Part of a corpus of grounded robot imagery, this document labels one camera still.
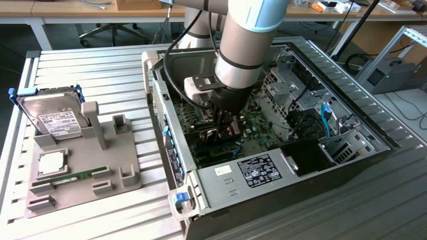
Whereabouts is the aluminium profile frame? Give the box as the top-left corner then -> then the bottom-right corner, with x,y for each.
354,24 -> 427,82

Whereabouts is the grey control box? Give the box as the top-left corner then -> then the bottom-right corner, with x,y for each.
366,59 -> 427,95

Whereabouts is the hard disk in blue carrier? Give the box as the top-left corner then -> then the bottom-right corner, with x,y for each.
7,84 -> 93,141

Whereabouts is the silver chipset heatsink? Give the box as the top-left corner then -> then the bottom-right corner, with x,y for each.
240,139 -> 268,155

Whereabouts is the grey parts rack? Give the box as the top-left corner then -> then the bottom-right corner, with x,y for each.
24,100 -> 141,219

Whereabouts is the black power wire bundle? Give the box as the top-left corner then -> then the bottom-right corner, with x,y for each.
286,72 -> 327,141

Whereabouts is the metal drive cage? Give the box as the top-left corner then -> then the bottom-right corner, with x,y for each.
260,67 -> 336,121

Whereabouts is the grey wire bundle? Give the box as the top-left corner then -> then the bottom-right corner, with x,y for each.
334,113 -> 360,138

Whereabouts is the thin black cable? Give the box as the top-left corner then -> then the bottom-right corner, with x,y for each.
383,91 -> 427,122

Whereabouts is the white cable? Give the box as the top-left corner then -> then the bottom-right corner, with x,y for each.
79,0 -> 113,10

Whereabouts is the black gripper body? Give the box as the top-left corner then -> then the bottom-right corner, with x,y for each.
209,86 -> 252,126

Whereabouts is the wooden desk white frame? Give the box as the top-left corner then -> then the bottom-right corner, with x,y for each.
0,0 -> 187,52
284,0 -> 427,60

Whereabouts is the metal disk bay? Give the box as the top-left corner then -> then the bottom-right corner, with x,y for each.
316,128 -> 392,165

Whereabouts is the open black PC case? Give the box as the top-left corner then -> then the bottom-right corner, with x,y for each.
140,37 -> 402,240

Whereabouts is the black camera cable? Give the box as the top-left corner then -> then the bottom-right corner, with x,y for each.
164,9 -> 216,111

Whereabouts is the grey hanging cable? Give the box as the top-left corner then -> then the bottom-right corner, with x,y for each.
153,6 -> 173,45

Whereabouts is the black graphics card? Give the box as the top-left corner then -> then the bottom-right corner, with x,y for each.
184,120 -> 244,151

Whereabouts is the office chair base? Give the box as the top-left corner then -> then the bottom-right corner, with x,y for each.
77,22 -> 151,48

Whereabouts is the green RAM stick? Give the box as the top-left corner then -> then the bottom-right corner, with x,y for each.
31,166 -> 109,188

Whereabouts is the black stand pole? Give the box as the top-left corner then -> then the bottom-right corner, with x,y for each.
331,0 -> 382,61

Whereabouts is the wooden box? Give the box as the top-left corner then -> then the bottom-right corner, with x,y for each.
115,0 -> 165,11

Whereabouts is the green motherboard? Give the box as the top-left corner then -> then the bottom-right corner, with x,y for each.
171,96 -> 280,169

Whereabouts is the grey power supply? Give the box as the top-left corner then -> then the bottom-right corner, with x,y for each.
195,148 -> 303,210

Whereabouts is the small white box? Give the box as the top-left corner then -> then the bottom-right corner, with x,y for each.
332,1 -> 362,14

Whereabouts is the coiled black cable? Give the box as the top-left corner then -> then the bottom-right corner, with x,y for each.
344,53 -> 372,74

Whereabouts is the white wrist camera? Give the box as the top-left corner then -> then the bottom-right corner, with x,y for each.
181,75 -> 223,108

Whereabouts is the silver CPU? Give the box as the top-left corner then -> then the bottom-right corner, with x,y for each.
37,151 -> 68,176

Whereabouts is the blue disk wire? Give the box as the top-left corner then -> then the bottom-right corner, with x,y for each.
319,103 -> 334,139

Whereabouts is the blue case latch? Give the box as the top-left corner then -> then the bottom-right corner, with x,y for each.
172,191 -> 188,204

